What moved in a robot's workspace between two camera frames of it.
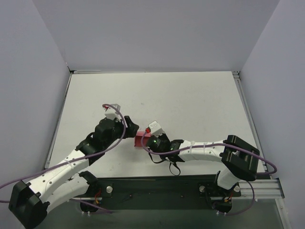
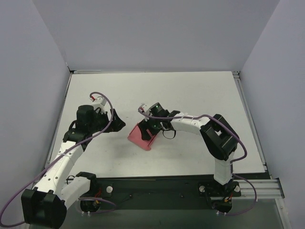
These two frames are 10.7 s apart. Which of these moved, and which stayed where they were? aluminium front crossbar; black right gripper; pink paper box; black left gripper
Moved: black right gripper; black left gripper
Stayed: pink paper box; aluminium front crossbar
